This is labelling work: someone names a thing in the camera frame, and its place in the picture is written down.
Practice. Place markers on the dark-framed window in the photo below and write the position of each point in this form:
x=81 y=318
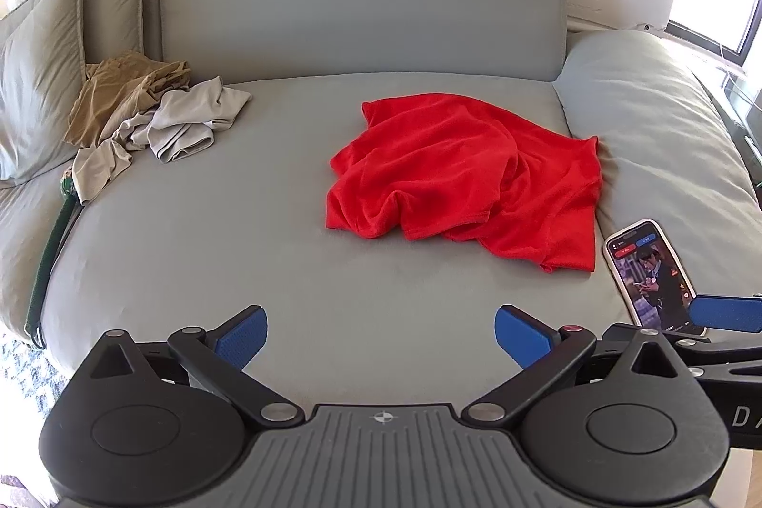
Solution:
x=714 y=14

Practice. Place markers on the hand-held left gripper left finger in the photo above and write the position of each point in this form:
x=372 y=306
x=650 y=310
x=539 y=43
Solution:
x=241 y=335

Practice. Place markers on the grey sofa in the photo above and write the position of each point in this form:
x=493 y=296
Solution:
x=250 y=258

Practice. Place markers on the tan garment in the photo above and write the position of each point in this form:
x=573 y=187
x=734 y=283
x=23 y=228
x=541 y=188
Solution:
x=113 y=97

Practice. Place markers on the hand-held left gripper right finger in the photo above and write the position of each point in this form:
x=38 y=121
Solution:
x=524 y=335

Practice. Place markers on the light grey garment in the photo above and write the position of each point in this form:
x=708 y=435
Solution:
x=190 y=118

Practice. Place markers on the glass side table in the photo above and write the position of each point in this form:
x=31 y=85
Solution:
x=744 y=109

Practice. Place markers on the blue patterned rug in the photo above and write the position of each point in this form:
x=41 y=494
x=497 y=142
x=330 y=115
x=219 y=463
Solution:
x=30 y=395

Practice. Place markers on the red shirt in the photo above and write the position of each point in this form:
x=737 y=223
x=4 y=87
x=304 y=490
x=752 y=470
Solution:
x=452 y=175

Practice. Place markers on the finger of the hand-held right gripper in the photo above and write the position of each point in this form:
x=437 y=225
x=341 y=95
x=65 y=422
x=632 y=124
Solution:
x=726 y=313

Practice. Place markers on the large grey-green pillow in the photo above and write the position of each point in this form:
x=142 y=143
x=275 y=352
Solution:
x=36 y=79

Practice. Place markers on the smartphone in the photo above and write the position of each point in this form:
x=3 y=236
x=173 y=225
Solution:
x=646 y=276

